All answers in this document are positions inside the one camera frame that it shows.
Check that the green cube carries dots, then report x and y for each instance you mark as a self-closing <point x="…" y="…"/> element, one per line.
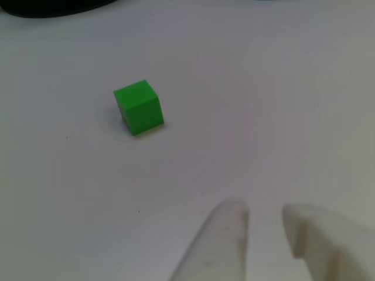
<point x="140" y="108"/>

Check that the black round object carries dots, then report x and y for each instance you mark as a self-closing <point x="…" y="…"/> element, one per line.
<point x="44" y="8"/>

